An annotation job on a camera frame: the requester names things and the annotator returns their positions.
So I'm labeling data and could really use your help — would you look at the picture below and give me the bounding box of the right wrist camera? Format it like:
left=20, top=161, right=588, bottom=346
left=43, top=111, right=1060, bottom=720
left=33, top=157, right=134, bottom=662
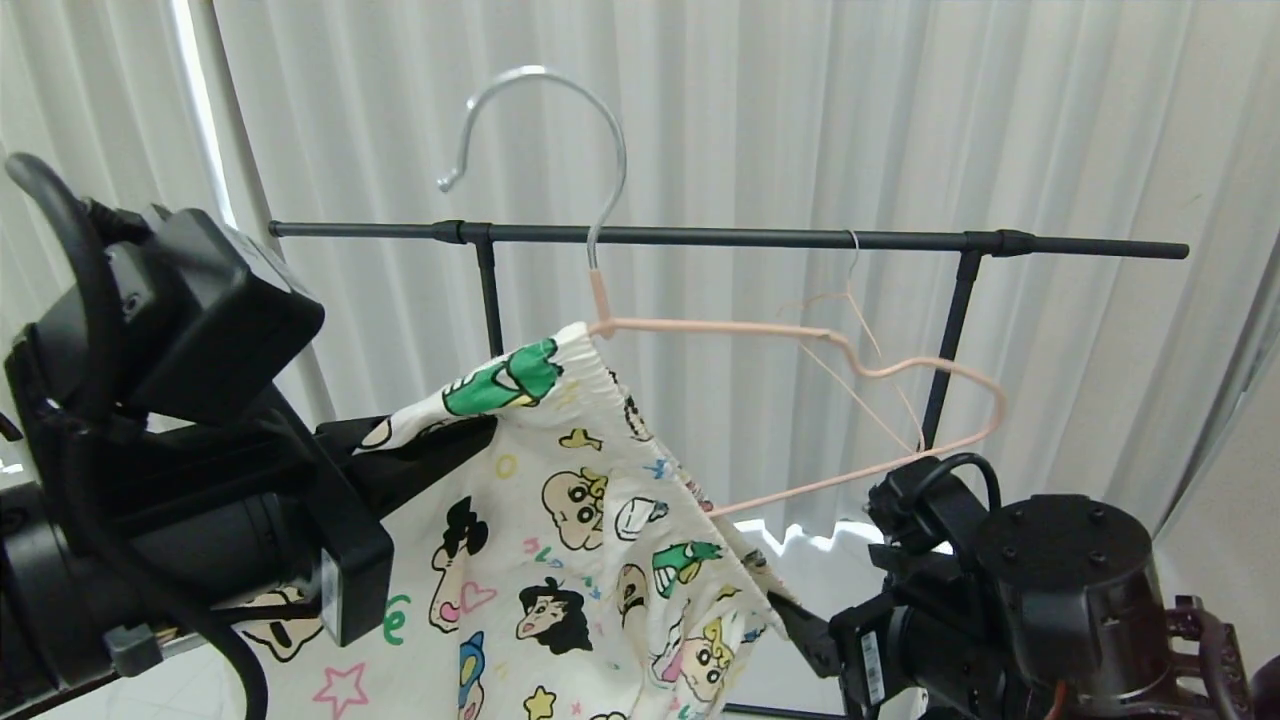
left=865, top=455, right=1001, bottom=601

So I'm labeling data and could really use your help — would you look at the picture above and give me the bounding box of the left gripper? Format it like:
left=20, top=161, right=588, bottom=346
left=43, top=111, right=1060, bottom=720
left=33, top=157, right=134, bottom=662
left=60, top=430, right=394, bottom=661

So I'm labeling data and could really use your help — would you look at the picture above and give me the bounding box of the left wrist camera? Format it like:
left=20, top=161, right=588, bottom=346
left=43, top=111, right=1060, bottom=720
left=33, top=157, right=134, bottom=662
left=20, top=205, right=326, bottom=471

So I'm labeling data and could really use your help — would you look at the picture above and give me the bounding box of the cream printed garment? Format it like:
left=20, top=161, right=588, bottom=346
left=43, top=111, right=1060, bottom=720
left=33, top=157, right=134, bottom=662
left=235, top=322, right=801, bottom=720

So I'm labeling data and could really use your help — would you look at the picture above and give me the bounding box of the white curtain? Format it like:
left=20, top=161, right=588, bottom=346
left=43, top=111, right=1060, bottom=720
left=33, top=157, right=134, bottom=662
left=0, top=0, right=1280, bottom=561

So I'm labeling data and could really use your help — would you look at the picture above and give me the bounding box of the pink clothes hanger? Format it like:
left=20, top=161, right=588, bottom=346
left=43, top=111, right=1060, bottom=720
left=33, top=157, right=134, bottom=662
left=437, top=65, right=1006, bottom=521
left=780, top=230, right=931, bottom=456

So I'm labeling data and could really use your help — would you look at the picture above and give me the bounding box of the black clothes rack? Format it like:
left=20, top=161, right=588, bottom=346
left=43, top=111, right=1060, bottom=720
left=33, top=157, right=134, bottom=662
left=268, top=220, right=1191, bottom=720

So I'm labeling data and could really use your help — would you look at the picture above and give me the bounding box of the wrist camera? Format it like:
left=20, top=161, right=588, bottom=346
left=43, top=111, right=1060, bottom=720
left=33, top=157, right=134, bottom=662
left=20, top=205, right=326, bottom=471
left=865, top=455, right=1001, bottom=601

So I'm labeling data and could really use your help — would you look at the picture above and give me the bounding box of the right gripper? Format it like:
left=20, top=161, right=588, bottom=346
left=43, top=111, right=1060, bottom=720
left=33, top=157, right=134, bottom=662
left=828, top=590, right=1011, bottom=720

